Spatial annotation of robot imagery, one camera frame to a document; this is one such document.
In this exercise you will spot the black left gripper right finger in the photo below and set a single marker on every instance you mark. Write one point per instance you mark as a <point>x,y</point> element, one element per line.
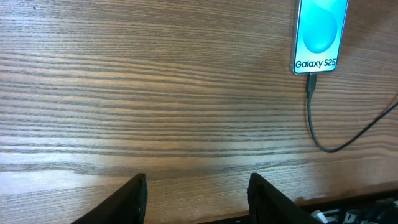
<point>267,205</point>

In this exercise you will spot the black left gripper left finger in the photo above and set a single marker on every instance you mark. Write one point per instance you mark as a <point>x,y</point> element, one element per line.
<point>126,205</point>

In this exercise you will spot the Galaxy S25 smartphone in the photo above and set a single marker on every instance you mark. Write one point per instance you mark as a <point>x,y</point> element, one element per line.
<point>317,35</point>

